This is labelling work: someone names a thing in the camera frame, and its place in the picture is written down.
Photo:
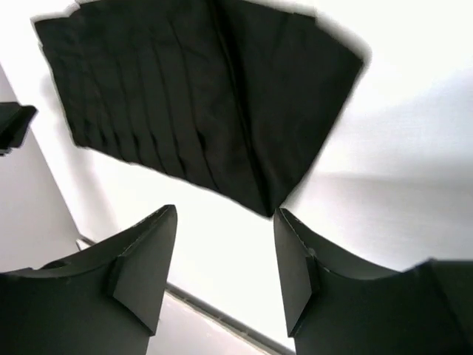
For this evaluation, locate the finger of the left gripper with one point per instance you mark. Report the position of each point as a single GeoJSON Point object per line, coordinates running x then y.
{"type": "Point", "coordinates": [15, 122]}

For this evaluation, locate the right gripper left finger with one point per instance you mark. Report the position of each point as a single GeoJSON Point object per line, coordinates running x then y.
{"type": "Point", "coordinates": [105, 299]}

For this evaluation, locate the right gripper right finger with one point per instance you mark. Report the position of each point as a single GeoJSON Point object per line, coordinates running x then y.
{"type": "Point", "coordinates": [338, 303]}

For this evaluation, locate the black pleated skirt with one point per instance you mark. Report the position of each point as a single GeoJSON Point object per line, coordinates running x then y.
{"type": "Point", "coordinates": [232, 96]}

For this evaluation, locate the front aluminium table rail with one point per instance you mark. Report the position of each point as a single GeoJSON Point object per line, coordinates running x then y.
{"type": "Point", "coordinates": [234, 325]}

